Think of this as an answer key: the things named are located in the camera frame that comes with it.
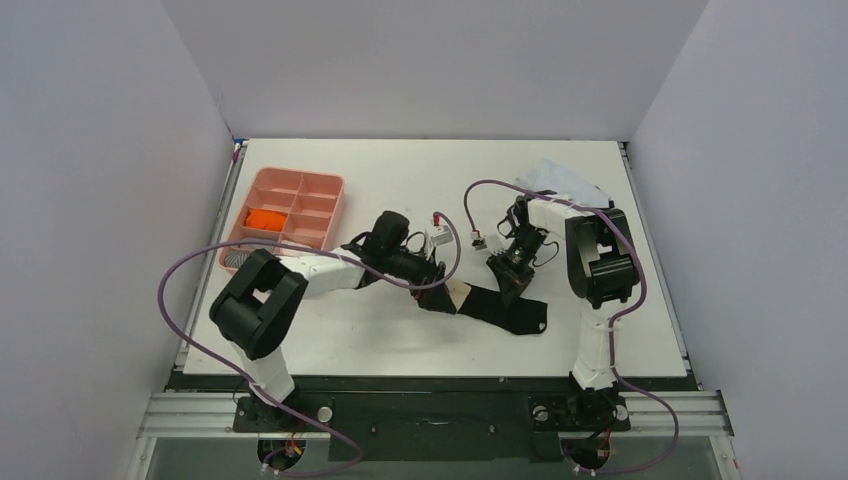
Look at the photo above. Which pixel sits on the aluminium mounting rail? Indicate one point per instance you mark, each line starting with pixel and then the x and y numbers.
pixel 196 415

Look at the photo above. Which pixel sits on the light blue underwear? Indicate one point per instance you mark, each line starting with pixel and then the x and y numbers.
pixel 547 175

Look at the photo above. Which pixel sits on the black underwear beige waistband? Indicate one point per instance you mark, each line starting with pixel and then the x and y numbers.
pixel 522 317

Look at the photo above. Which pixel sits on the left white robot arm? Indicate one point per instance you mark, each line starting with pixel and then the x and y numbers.
pixel 257 307

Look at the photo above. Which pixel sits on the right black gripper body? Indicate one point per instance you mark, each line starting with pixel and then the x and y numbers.
pixel 508 270

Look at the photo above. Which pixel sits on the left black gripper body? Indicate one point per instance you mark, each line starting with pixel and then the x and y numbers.
pixel 407 267

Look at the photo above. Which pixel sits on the pink divided storage tray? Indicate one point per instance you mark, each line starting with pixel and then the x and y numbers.
pixel 314 203

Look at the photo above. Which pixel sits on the grey striped rolled underwear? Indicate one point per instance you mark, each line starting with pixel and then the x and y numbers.
pixel 234 259

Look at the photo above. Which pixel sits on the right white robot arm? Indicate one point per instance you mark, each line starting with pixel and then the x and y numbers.
pixel 600 270

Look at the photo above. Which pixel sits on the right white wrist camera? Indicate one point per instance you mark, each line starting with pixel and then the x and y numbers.
pixel 489 242

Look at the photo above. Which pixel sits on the orange underwear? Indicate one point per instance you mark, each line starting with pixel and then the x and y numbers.
pixel 262 219

